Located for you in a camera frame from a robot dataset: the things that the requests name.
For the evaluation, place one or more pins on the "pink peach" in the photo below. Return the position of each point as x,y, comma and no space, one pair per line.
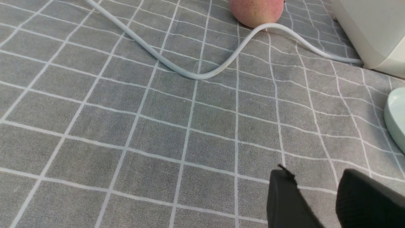
253,13

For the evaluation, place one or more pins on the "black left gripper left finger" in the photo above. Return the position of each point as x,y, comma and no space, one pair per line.
286,206

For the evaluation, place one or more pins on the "light green plate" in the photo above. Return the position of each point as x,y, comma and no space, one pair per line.
394,116

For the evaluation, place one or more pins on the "grey checked tablecloth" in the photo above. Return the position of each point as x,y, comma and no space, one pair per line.
96,133

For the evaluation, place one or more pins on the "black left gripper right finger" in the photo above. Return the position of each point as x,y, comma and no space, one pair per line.
363,202

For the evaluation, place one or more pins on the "white two-slot toaster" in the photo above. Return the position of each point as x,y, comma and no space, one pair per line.
376,29

